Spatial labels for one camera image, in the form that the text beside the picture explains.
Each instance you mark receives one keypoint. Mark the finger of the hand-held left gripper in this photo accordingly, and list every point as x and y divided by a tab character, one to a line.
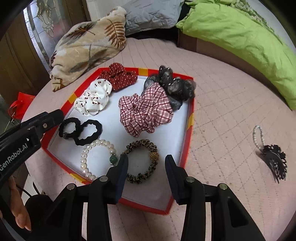
49	120

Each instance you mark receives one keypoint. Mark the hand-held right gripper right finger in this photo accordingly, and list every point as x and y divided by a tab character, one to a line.
173	178

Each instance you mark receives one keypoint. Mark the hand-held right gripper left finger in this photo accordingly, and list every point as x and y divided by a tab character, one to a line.
121	176

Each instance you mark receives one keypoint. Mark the white cherry print scrunchie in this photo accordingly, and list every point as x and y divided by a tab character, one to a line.
94	97

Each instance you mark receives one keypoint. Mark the red shallow box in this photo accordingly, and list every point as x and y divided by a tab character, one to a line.
111	118

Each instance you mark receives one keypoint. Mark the red plaid scrunchie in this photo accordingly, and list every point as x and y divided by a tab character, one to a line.
143	109

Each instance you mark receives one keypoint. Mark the red polka dot scrunchie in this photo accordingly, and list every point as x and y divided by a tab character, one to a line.
120	78

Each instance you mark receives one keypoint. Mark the black grey organza scrunchie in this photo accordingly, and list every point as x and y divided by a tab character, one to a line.
175	88

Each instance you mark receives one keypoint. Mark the person's left hand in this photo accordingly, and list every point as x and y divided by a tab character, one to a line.
19	208

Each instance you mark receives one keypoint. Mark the red bag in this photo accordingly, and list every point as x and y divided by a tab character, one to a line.
23	99

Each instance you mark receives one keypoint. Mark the wooden door with glass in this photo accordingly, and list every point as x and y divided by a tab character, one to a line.
13	58

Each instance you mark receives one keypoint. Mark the leaf print pillow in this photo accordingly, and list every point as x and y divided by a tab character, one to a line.
87	46

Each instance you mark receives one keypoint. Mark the pink quilted bed cover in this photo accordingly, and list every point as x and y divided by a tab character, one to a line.
231	115

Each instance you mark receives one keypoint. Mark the black hair comb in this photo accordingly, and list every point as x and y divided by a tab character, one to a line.
275	160

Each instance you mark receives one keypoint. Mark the grey quilted pillow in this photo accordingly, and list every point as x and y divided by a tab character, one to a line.
150	16

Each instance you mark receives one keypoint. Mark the green quilt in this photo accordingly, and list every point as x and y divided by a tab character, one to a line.
231	30

